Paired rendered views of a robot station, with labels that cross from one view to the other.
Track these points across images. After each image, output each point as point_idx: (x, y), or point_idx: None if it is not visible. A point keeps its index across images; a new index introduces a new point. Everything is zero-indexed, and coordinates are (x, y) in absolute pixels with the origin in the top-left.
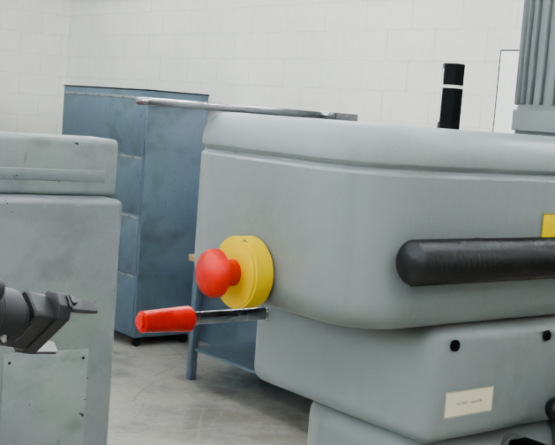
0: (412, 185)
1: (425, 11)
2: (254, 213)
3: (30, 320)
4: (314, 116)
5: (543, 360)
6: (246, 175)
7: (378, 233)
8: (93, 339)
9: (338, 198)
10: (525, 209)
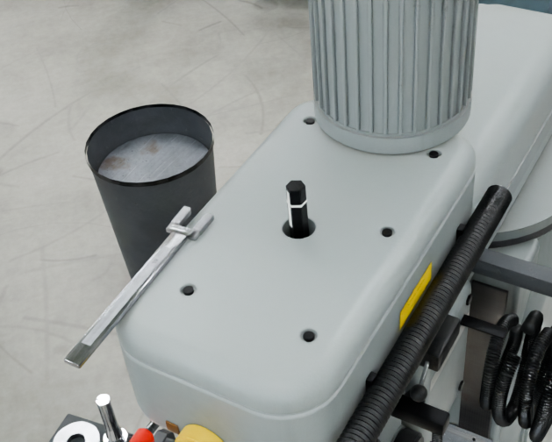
0: (331, 405)
1: None
2: (198, 414)
3: None
4: (183, 243)
5: None
6: (182, 391)
7: (313, 440)
8: None
9: (280, 432)
10: (390, 324)
